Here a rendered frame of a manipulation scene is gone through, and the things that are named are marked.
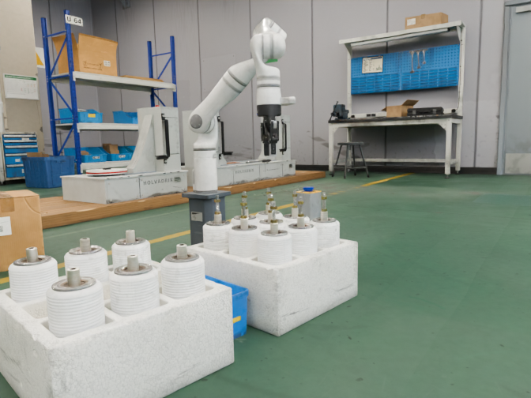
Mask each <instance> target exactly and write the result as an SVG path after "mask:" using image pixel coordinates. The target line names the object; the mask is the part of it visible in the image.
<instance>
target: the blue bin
mask: <svg viewBox="0 0 531 398"><path fill-rule="evenodd" d="M205 279H207V280H211V281H213V282H215V283H219V284H222V285H224V286H227V287H230V288H231V289H232V321H233V340H234V339H236V338H238V337H240V336H243V335H245V334H246V333H247V296H248V295H249V290H248V289H247V288H245V287H241V286H238V285H235V284H233V283H229V282H226V281H223V280H219V279H217V278H214V277H211V276H207V275H205Z"/></svg>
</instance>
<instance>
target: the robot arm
mask: <svg viewBox="0 0 531 398"><path fill-rule="evenodd" d="M286 36H287V34H286V33H285V31H284V30H282V29H281V28H280V27H279V26H278V25H277V24H276V23H275V22H274V21H272V20H271V19H269V18H268V17H266V18H264V19H262V20H260V21H259V23H258V24H257V26H256V27H255V29H254V31H253V37H252V38H251V40H250V51H251V54H252V57H253V58H252V59H250V60H247V61H244V62H240V63H237V64H235V65H233V66H231V67H230V68H229V69H228V71H227V72H226V73H225V74H224V76H223V77H222V78H221V79H220V81H219V82H218V83H217V85H216V86H215V87H214V89H213V90H212V91H211V92H210V93H209V95H208V96H207V97H206V98H205V100H204V101H203V102H202V103H201V104H200V105H199V106H198V107H197V108H196V109H195V110H194V111H193V112H192V113H191V115H190V117H189V119H188V126H189V128H190V130H191V131H193V132H195V133H197V134H198V139H197V141H196V142H195V143H194V145H193V150H194V169H193V170H192V172H193V190H194V193H217V150H216V146H217V140H218V124H217V117H216V113H217V112H218V111H219V110H220V109H221V108H222V107H224V106H225V105H227V104H228V103H230V102H231V101H233V100H234V99H235V98H236V97H237V96H238V95H239V94H240V93H241V92H242V91H243V90H244V89H245V87H246V86H247V85H248V84H249V82H250V81H251V80H252V78H253V77H254V75H255V74H257V95H256V100H257V116H258V117H263V122H261V123H260V126H261V141H262V143H263V150H264V156H277V142H278V141H279V124H280V123H279V121H276V118H275V117H278V116H281V106H288V105H292V104H295V103H296V98H295V97H294V96H291V97H284V98H282V97H281V88H280V70H279V69H278V68H276V67H272V66H267V65H265V63H266V62H267V61H268V60H269V59H278V58H281V57H282V56H283V55H284V53H285V48H286V45H285V39H286Z"/></svg>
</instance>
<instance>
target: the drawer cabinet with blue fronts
mask: <svg viewBox="0 0 531 398"><path fill-rule="evenodd" d="M0 142H1V150H2V164H3V172H4V179H5V181H4V182H3V183H2V184H5V185H9V184H18V183H25V177H24V167H23V160H21V157H27V153H26V152H39V148H38V139H37V132H0Z"/></svg>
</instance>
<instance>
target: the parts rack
mask: <svg viewBox="0 0 531 398"><path fill-rule="evenodd" d="M65 14H66V15H70V11H69V10H68V9H64V20H65V31H61V32H57V33H54V34H51V35H47V20H46V18H45V17H41V18H40V19H41V28H42V37H43V53H44V62H45V71H46V80H47V97H48V106H49V115H50V124H51V141H52V150H53V156H59V155H60V153H61V152H62V150H63V148H64V146H65V144H66V142H67V141H68V138H69V136H70V134H71V132H72V130H73V134H74V144H75V153H76V159H75V160H74V161H76V163H74V167H76V168H77V174H78V175H83V174H82V173H83V170H85V169H96V168H106V167H127V166H128V165H129V163H130V160H123V161H106V162H98V163H82V162H81V145H80V135H79V133H80V130H90V131H138V124H118V123H81V122H78V115H77V96H76V86H75V85H76V84H79V85H87V86H95V87H103V88H118V89H126V90H134V91H143V92H149V95H150V101H151V107H155V100H154V95H155V97H156V98H157V99H158V100H159V101H160V102H161V103H162V104H163V106H164V107H166V106H165V105H164V103H163V102H162V101H161V100H160V98H159V97H158V96H157V95H156V93H155V92H154V90H160V89H166V88H171V89H172V91H173V107H178V103H177V87H176V71H175V40H174V36H170V45H171V52H168V53H163V54H171V57H170V58H169V59H168V62H167V63H166V65H165V67H164V68H163V70H162V72H161V73H160V75H159V77H158V78H157V79H160V76H161V75H162V73H163V72H164V70H165V68H166V67H167V65H168V63H169V62H170V60H171V76H172V84H171V83H164V82H158V81H146V80H139V79H133V78H127V77H115V76H108V75H102V74H95V73H84V72H77V71H74V66H73V47H72V37H71V27H70V24H69V23H66V16H65ZM61 33H65V34H66V38H65V40H64V42H63V45H62V47H61V49H60V52H59V53H58V57H57V58H56V60H55V64H54V65H53V68H52V70H51V64H50V55H49V46H48V37H50V36H55V35H58V34H61ZM65 43H66V48H67V58H68V67H69V72H68V73H61V74H56V75H52V73H53V71H54V69H55V66H56V64H57V62H58V59H59V57H60V54H61V53H62V49H63V48H64V46H65ZM147 47H148V60H149V78H153V57H155V56H159V55H163V54H155V55H152V44H151V41H147ZM51 75H52V76H51ZM52 82H55V83H63V84H70V95H71V105H72V109H71V108H70V106H69V105H68V103H67V102H66V101H65V100H64V98H63V97H62V95H61V94H60V92H59V91H58V89H57V88H56V87H55V86H54V84H53V83H52ZM52 86H53V88H54V89H55V91H56V92H57V93H58V94H59V96H60V97H61V99H62V100H63V102H64V103H65V104H66V106H67V107H68V108H69V109H70V111H71V112H72V116H73V117H72V118H57V119H55V109H54V100H53V91H52ZM154 88H156V89H154ZM67 119H73V123H67V124H56V125H55V121H57V120H67ZM56 130H69V133H68V135H67V138H66V140H65V141H64V143H63V145H62V147H61V149H60V151H59V153H58V145H57V135H56Z"/></svg>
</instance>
